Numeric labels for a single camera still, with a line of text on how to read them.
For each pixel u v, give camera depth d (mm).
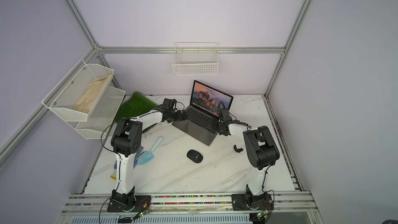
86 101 765
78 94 769
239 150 925
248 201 662
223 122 812
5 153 491
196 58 1048
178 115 964
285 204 751
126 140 573
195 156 867
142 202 734
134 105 1112
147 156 896
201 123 1038
